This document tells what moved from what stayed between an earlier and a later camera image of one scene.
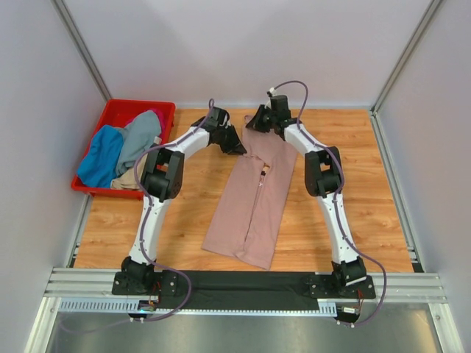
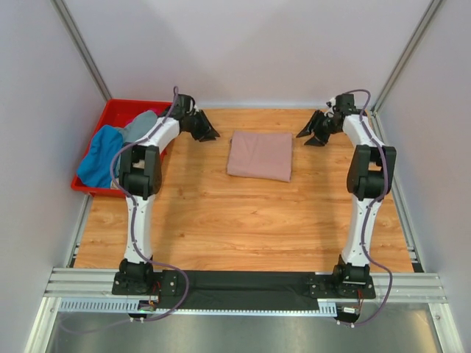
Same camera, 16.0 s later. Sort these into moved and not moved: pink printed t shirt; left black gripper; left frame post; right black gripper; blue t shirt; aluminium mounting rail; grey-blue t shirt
Moved: right black gripper; left black gripper; pink printed t shirt
Not moved: aluminium mounting rail; blue t shirt; left frame post; grey-blue t shirt
